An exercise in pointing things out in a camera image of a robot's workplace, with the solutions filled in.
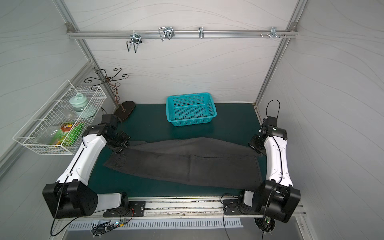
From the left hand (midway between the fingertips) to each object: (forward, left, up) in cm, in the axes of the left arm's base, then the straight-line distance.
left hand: (131, 143), depth 80 cm
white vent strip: (-34, -17, -16) cm, 41 cm away
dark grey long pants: (-3, -36, -14) cm, 39 cm away
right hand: (-1, -68, 0) cm, 68 cm away
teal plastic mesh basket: (+42, -30, -16) cm, 54 cm away
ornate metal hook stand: (+37, +20, +15) cm, 45 cm away
